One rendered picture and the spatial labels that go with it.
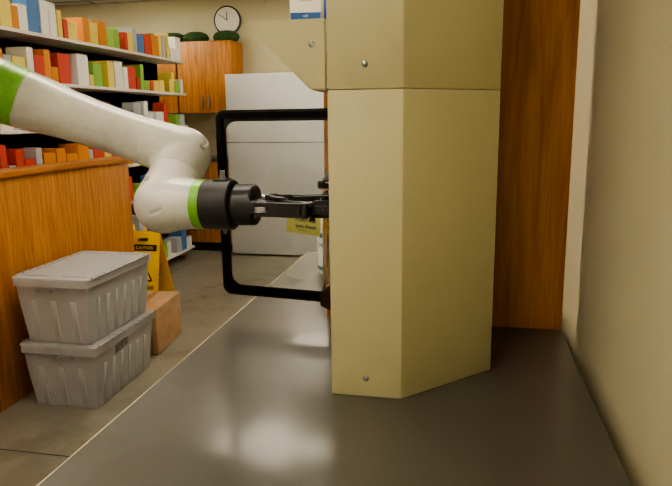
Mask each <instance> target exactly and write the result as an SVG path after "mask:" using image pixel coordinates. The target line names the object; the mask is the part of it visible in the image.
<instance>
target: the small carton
mask: <svg viewBox="0 0 672 486"><path fill-rule="evenodd" d="M316 18H324V0H290V20H295V19H316Z"/></svg>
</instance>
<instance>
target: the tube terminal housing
mask: <svg viewBox="0 0 672 486"><path fill-rule="evenodd" d="M503 6H504V0H326V17H327V84H328V91H327V95H328V162H329V228H330V295H331V361H332V393H334V394H347V395H359V396H372V397H384V398H397V399H402V398H405V397H408V396H411V395H414V394H417V393H420V392H423V391H426V390H429V389H432V388H435V387H438V386H441V385H444V384H447V383H450V382H453V381H456V380H459V379H462V378H465V377H468V376H471V375H474V374H477V373H480V372H483V371H486V370H489V369H490V363H491V335H492V308H493V281H494V253H495V226H496V199H497V171H498V144H499V117H500V88H501V61H502V34H503Z"/></svg>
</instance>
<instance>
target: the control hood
mask: <svg viewBox="0 0 672 486"><path fill-rule="evenodd" d="M250 27H251V30H252V31H253V32H254V33H255V35H256V36H257V37H258V38H259V39H260V40H261V41H262V42H263V43H264V44H265V45H266V46H267V47H268V48H269V49H270V50H271V51H272V52H273V53H274V54H275V55H276V56H277V57H278V58H279V59H280V60H281V61H282V62H283V63H284V64H285V65H286V66H287V67H288V68H289V69H290V70H291V71H292V72H293V73H294V74H295V75H296V76H297V77H298V78H299V79H300V80H301V81H302V82H303V83H304V84H305V85H306V86H307V87H308V88H309V89H311V90H313V91H318V92H324V93H327V91H328V84H327V19H325V18H316V19H295V20H274V21H252V23H251V24H250Z"/></svg>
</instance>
